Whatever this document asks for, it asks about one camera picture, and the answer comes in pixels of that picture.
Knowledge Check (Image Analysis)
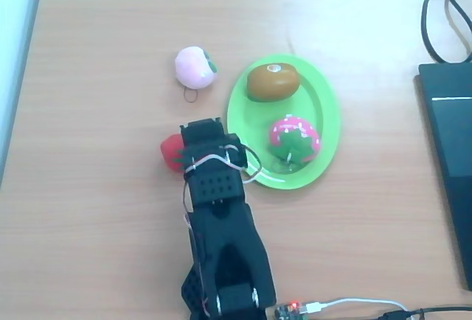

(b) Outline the brown kiwi with sticker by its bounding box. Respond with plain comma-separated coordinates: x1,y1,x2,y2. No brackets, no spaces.
246,63,301,103

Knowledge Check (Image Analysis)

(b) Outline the green oval plate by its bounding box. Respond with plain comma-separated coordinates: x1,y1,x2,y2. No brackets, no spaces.
225,52,342,191

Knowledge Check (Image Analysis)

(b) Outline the red tomato plush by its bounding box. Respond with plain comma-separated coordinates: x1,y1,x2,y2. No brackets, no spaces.
159,133,187,172

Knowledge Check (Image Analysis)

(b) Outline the pale pink peach plush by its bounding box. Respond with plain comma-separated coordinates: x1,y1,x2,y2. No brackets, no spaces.
174,45,218,104

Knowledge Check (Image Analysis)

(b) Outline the pink strawberry plush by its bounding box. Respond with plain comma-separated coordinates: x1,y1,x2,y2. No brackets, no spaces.
267,112,322,168

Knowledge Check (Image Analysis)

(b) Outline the controller circuit board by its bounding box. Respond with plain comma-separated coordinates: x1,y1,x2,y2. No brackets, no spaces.
274,299,309,320

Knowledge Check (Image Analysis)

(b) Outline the black laptop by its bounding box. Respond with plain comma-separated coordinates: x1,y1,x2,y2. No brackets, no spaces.
417,62,472,293

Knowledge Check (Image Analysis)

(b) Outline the white red gripper servo wire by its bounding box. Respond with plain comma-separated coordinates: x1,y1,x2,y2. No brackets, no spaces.
181,144,265,232

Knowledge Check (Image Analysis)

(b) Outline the thick black cable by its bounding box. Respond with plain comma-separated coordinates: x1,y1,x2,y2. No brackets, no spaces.
421,0,472,65
445,0,472,63

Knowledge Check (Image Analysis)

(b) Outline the black power cable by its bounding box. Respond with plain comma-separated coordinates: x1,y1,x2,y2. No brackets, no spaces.
382,307,472,320

